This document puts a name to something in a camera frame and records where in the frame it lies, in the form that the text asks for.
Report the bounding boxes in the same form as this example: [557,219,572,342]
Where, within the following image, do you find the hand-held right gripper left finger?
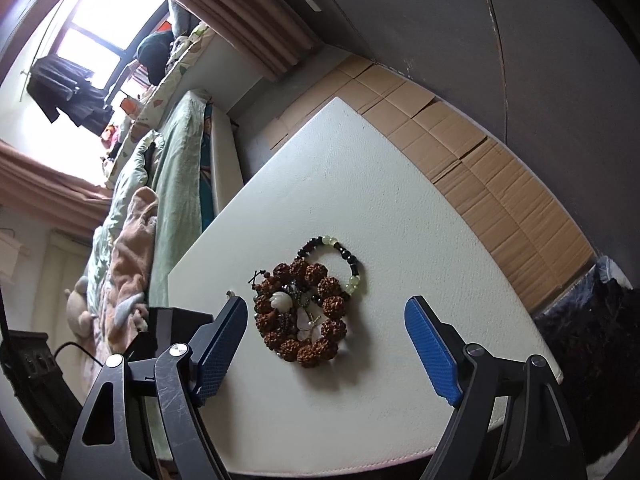
[61,295,248,480]

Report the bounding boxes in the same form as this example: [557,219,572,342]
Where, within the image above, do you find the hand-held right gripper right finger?
[404,295,589,480]

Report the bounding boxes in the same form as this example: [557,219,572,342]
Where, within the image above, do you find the white pendant necklace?
[268,285,326,351]

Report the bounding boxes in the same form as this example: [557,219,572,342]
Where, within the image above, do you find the brown rudraksha bead bracelet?
[253,258,347,369]

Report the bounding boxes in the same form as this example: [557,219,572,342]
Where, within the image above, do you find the black and green bead bracelet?
[295,234,365,297]

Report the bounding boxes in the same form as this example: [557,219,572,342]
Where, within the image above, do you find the black box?
[125,306,216,363]

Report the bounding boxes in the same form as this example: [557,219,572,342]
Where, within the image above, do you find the pink plush blanket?
[102,186,160,356]

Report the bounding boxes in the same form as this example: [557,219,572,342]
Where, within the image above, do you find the plush toy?
[65,276,98,338]

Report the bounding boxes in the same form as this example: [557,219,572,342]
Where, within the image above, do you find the dark fluffy rug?
[532,256,638,466]

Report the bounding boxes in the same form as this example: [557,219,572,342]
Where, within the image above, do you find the bed with green blanket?
[86,89,210,311]

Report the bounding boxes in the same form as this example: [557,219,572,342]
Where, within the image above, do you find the white mattress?
[207,102,246,218]

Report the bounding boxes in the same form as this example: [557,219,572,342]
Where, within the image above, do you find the flattened cardboard sheets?
[263,53,596,314]

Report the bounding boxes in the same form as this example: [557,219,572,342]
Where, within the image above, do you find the patterned pillow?
[127,21,217,141]

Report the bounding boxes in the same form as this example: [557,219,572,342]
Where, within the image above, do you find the hanging dark clothes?
[26,55,121,136]

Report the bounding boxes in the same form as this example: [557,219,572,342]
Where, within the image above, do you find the pink curtain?
[119,0,321,82]

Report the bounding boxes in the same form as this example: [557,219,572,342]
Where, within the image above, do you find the black cable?
[52,341,108,366]

